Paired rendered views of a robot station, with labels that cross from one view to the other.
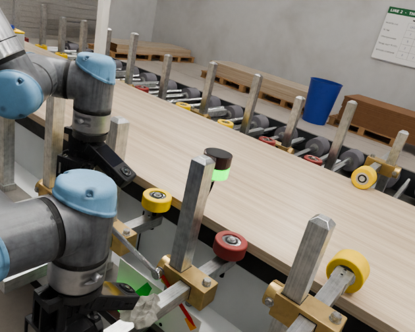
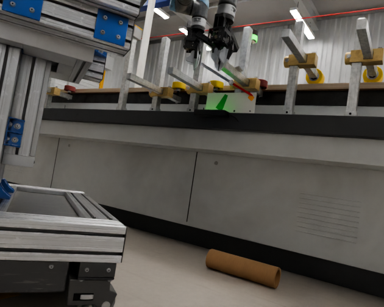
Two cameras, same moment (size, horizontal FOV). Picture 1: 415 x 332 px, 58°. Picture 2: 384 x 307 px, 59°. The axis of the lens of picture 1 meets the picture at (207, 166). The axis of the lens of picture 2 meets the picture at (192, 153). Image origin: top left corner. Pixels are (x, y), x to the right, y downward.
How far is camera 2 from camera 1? 1.38 m
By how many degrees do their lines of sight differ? 26
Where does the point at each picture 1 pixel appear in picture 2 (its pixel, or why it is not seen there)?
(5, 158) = (125, 91)
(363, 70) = not seen: hidden behind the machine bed
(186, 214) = (243, 50)
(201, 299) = (255, 81)
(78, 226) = not seen: outside the picture
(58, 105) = (167, 45)
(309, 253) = (298, 33)
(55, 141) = (164, 63)
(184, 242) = (243, 63)
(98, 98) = (204, 11)
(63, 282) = (226, 8)
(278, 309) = (291, 60)
